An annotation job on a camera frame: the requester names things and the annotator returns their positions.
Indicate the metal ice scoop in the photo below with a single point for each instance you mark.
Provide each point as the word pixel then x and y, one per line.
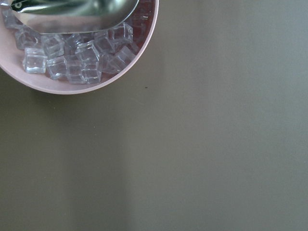
pixel 70 16

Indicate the clear ice cubes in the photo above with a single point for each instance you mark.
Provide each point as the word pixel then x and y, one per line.
pixel 81 58

